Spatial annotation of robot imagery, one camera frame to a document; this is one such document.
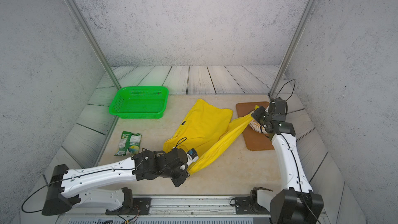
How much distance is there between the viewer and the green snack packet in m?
0.91

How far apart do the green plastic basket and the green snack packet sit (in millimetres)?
151

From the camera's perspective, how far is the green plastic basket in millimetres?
1099
